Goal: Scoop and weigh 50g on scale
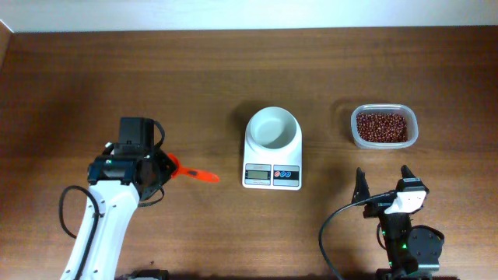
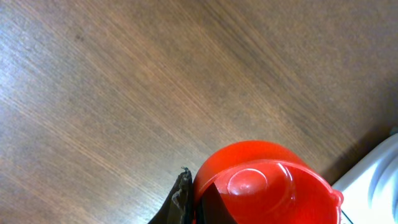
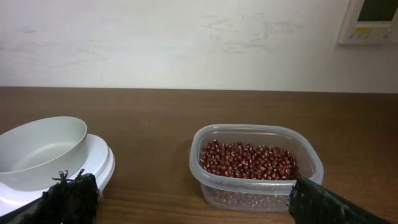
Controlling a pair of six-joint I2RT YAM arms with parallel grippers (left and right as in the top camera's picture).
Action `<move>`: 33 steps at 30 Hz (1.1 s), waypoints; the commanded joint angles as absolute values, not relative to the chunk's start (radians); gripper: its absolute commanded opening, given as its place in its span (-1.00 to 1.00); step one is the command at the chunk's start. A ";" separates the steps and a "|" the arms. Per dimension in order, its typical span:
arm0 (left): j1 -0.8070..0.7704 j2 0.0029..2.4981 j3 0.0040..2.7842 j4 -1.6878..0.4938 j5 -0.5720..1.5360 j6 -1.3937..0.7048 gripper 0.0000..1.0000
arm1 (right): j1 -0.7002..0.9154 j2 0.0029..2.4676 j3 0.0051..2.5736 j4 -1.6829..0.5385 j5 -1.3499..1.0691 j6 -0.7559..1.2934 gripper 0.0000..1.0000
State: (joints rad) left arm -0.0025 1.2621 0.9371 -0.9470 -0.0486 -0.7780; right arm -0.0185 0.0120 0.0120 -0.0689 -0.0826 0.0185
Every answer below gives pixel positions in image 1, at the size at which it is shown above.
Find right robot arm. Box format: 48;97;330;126
352;165;444;280

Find left black cable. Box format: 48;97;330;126
58;184;100;280

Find white round bowl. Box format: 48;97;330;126
246;107;302;151

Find white digital kitchen scale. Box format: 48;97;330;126
242;134;303;191

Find black cable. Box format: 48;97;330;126
58;184;100;280
318;191;398;280

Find red beans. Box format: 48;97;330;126
356;113;408;143

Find right black cable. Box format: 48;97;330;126
318;191;398;280

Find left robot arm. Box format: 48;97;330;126
58;117;177;279

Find clear plastic container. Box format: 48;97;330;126
350;103;419;149

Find orange measuring scoop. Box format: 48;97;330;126
168;153;220;183

